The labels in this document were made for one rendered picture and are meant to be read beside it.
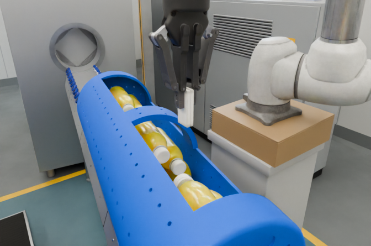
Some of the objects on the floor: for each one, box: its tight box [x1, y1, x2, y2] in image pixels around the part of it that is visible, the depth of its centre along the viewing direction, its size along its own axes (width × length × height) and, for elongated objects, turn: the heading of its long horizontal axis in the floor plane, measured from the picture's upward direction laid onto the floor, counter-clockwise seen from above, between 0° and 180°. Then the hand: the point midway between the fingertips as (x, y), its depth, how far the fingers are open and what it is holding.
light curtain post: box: [136, 0, 156, 106], centre depth 184 cm, size 6×6×170 cm
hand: (185, 106), depth 51 cm, fingers closed
